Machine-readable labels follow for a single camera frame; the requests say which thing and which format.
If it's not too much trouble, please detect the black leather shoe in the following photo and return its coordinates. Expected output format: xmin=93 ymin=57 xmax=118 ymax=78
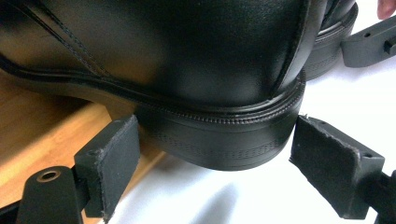
xmin=303 ymin=0 xmax=360 ymax=81
xmin=0 ymin=0 xmax=329 ymax=172

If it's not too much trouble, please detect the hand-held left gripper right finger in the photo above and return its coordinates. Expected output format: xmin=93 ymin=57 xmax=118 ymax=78
xmin=289 ymin=114 xmax=386 ymax=220

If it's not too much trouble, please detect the wooden three-tier shoe rack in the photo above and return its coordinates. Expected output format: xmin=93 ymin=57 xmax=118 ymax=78
xmin=0 ymin=69 xmax=168 ymax=224

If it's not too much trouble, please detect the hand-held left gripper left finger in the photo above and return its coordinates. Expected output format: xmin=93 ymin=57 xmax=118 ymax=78
xmin=74 ymin=114 xmax=141 ymax=224

